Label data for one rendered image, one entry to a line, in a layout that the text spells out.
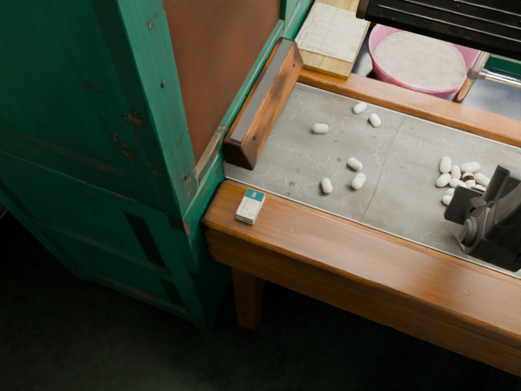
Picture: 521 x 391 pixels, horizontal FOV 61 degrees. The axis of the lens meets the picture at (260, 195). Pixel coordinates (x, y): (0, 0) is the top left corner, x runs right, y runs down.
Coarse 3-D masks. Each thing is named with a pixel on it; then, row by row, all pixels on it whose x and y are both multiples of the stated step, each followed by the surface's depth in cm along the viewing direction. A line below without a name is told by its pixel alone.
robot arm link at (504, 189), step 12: (504, 168) 65; (516, 168) 68; (492, 180) 67; (504, 180) 65; (516, 180) 63; (492, 192) 67; (504, 192) 64; (492, 204) 65; (468, 228) 63; (468, 240) 63
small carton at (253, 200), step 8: (248, 192) 83; (256, 192) 83; (248, 200) 82; (256, 200) 82; (240, 208) 81; (248, 208) 81; (256, 208) 81; (240, 216) 80; (248, 216) 80; (256, 216) 81
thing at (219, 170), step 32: (288, 32) 100; (0, 160) 84; (224, 160) 85; (0, 192) 102; (32, 192) 98; (64, 192) 90; (96, 192) 79; (32, 224) 116; (64, 224) 110; (96, 224) 100; (128, 224) 91; (160, 224) 80; (192, 224) 80; (64, 256) 134; (96, 256) 124; (128, 256) 109; (160, 256) 101; (192, 256) 87; (128, 288) 140; (160, 288) 127; (192, 288) 108; (224, 288) 144; (192, 320) 140
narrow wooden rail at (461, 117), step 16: (304, 80) 101; (320, 80) 100; (336, 80) 100; (352, 80) 100; (368, 80) 100; (352, 96) 100; (368, 96) 98; (384, 96) 98; (400, 96) 98; (416, 96) 98; (432, 96) 98; (416, 112) 97; (432, 112) 96; (448, 112) 96; (464, 112) 96; (480, 112) 96; (464, 128) 95; (480, 128) 94; (496, 128) 94; (512, 128) 94; (512, 144) 94
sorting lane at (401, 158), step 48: (288, 96) 101; (336, 96) 101; (288, 144) 94; (336, 144) 94; (384, 144) 94; (432, 144) 94; (480, 144) 95; (288, 192) 88; (336, 192) 88; (384, 192) 88; (432, 192) 88; (432, 240) 83
